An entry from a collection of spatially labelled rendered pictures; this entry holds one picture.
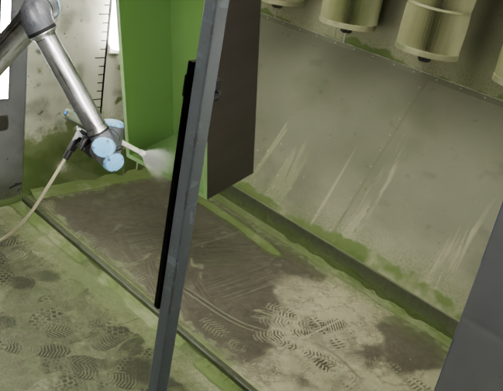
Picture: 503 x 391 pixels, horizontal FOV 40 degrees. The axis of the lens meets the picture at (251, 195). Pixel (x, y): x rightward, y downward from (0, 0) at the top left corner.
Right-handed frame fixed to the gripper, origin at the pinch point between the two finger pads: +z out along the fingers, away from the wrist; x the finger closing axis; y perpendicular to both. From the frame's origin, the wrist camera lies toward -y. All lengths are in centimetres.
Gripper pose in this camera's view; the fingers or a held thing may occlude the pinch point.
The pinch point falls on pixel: (82, 128)
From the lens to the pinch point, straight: 333.2
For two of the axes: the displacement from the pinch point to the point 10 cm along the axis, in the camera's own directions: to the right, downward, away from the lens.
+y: -5.4, 8.4, 0.7
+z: -5.8, -4.3, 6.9
